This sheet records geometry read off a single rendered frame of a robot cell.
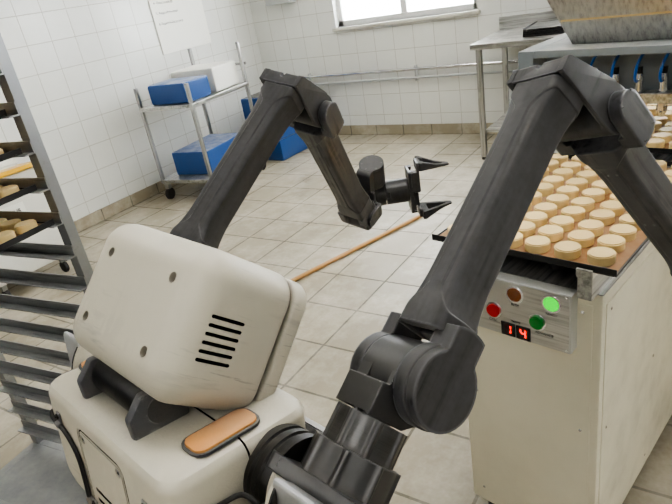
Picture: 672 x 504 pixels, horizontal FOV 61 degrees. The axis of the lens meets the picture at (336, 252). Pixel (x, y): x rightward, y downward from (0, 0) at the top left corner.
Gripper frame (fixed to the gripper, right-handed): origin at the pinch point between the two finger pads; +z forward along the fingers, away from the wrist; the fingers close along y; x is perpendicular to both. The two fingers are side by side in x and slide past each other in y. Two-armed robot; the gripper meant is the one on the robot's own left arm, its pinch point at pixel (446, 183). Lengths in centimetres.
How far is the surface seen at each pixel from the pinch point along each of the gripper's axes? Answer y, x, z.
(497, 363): 40.4, 17.9, 5.5
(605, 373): 35, 33, 24
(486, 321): 27.0, 19.9, 3.0
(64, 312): 23, -8, -106
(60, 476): 85, -14, -132
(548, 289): 15.3, 29.5, 13.5
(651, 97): -6, -27, 62
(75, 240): 1, -4, -93
